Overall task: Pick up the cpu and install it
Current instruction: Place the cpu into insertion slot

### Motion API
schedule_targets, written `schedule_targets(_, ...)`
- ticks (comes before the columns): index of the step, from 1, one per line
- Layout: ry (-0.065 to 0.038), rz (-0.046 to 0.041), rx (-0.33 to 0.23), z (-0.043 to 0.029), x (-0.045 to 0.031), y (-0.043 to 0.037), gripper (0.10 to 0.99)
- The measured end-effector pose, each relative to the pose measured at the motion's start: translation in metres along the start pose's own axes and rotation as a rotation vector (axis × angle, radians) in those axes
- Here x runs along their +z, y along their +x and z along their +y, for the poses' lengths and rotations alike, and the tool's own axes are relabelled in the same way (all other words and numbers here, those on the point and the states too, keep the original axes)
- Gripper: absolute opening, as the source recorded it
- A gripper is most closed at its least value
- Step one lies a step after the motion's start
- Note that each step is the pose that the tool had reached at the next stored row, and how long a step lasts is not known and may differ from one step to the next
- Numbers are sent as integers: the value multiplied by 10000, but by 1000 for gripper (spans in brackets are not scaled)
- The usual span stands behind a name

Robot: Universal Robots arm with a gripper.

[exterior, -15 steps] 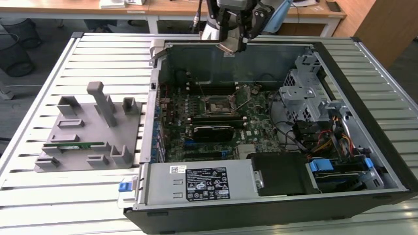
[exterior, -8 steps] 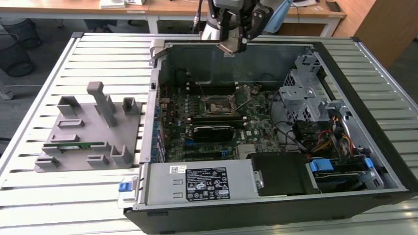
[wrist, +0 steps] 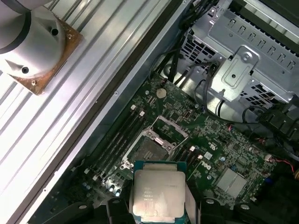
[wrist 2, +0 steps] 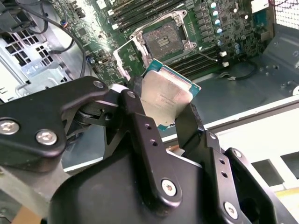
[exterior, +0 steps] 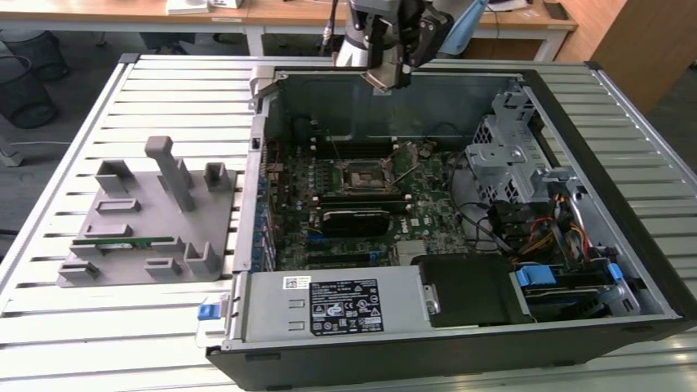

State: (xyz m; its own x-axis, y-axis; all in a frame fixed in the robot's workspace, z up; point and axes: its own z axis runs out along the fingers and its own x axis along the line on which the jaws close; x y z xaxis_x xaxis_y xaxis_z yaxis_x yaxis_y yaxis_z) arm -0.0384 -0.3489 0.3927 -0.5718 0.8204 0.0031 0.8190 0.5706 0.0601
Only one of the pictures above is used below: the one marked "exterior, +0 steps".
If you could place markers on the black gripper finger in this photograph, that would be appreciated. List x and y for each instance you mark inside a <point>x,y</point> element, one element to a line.
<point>378,41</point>
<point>430,24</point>

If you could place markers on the silver CPU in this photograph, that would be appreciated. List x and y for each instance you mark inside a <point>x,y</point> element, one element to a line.
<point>381,77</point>

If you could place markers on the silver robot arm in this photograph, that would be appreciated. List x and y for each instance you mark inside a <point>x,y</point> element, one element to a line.
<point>353,53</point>

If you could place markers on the dark phone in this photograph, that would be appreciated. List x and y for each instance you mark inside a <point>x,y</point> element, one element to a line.
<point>556,10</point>

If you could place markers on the round coin cell battery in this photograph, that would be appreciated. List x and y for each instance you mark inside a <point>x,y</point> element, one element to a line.
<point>426,149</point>

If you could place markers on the small white box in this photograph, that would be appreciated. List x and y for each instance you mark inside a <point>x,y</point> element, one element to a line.
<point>225,3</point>

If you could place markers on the wooden desk white legs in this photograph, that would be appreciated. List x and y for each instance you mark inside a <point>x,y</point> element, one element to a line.
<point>191,19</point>

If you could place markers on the silver metal drive cage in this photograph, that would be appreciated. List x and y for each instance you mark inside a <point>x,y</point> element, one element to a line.
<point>498,161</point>

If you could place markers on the white desktop device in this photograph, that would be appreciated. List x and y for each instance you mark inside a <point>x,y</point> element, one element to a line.
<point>188,6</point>

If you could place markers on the green motherboard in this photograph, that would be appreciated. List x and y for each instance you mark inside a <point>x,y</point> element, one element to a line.
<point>436,192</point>

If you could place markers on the wooden cabinet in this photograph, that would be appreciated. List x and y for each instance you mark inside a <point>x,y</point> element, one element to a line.
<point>642,49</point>

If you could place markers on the black graphics card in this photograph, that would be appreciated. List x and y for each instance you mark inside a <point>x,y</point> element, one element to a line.
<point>353,224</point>

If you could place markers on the silver finned heat sink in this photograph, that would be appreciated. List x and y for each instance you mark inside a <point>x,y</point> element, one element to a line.
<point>410,250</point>

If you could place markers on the long black expansion slot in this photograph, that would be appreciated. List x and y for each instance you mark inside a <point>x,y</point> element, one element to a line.
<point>337,259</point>

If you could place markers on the silver metal brace bar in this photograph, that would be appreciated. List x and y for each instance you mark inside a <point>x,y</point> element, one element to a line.
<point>588,220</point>

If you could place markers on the black mesh waste bin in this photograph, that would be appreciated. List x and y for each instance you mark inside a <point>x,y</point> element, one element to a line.
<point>37,49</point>

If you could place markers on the black plastic fan shroud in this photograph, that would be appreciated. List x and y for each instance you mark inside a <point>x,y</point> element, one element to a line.
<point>468,292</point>

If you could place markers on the grey parts rack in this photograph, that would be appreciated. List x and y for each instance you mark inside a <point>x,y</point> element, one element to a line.
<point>157,245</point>

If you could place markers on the blue disk carrier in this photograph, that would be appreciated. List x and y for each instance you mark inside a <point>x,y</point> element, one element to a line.
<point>533,277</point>

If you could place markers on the green RAM stick white label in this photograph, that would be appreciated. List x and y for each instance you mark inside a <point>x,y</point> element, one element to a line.
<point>144,241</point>

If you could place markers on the black round bin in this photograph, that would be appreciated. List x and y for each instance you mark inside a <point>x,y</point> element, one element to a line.
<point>21,98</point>

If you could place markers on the small blue plastic tab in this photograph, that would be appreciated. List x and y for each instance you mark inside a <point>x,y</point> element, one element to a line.
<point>613,273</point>

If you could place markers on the silver power supply unit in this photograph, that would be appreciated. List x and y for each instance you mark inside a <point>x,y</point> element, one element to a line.
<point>261,314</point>

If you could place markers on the blue case latch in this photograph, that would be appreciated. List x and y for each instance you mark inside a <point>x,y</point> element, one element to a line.
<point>208,312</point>

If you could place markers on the black PC case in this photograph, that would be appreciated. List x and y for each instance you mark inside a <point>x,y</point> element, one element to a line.
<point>381,359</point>

